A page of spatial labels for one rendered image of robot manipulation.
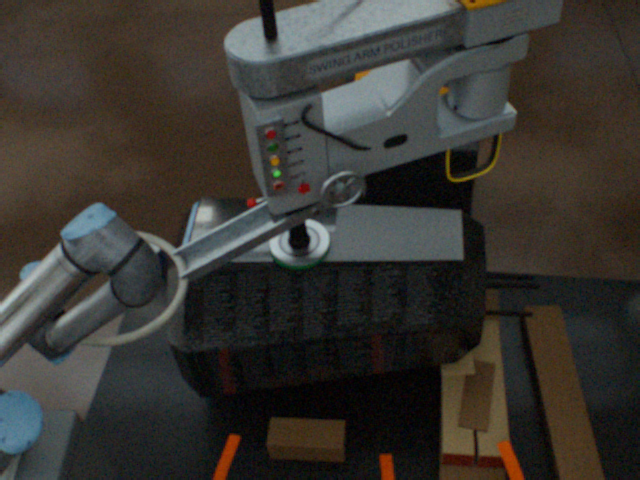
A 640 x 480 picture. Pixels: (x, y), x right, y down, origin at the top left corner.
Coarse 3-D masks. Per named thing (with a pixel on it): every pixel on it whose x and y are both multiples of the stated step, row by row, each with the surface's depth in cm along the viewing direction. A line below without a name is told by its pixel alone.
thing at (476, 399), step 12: (468, 360) 298; (444, 372) 295; (456, 372) 295; (468, 372) 294; (480, 372) 294; (492, 372) 294; (468, 384) 291; (480, 384) 291; (492, 384) 290; (468, 396) 288; (480, 396) 287; (468, 408) 285; (480, 408) 284; (468, 420) 281; (480, 420) 281
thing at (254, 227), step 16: (256, 208) 254; (304, 208) 247; (320, 208) 248; (224, 224) 255; (240, 224) 256; (256, 224) 256; (272, 224) 253; (288, 224) 248; (208, 240) 257; (224, 240) 257; (240, 240) 254; (256, 240) 248; (192, 256) 257; (208, 256) 255; (224, 256) 249; (192, 272) 249; (208, 272) 251
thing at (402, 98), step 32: (416, 64) 222; (448, 64) 217; (480, 64) 222; (352, 96) 230; (384, 96) 226; (416, 96) 222; (320, 128) 215; (352, 128) 223; (384, 128) 227; (416, 128) 231; (448, 128) 240; (480, 128) 241; (512, 128) 247; (352, 160) 232; (384, 160) 237; (352, 192) 244
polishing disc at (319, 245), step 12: (312, 228) 269; (324, 228) 268; (276, 240) 266; (312, 240) 265; (324, 240) 264; (276, 252) 262; (288, 252) 262; (300, 252) 262; (312, 252) 261; (324, 252) 261; (288, 264) 260; (300, 264) 259
